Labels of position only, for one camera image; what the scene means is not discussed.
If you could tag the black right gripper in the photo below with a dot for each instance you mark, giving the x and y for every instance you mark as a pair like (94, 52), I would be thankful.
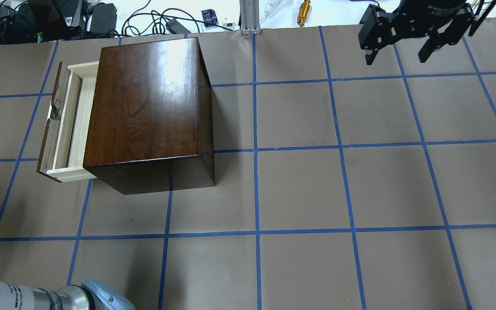
(439, 9)

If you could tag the dark wooden drawer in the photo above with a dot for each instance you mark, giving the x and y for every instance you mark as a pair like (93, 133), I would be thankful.
(63, 147)

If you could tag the gold metal cylinder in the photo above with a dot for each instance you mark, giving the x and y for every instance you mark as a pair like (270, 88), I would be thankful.
(303, 13)

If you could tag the dark wooden cabinet box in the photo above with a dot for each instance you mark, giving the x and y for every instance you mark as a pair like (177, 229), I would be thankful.
(150, 127)

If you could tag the black power adapter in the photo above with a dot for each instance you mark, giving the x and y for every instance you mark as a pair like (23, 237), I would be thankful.
(103, 18)

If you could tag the aluminium frame post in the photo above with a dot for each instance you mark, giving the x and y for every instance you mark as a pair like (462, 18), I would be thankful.
(249, 21)

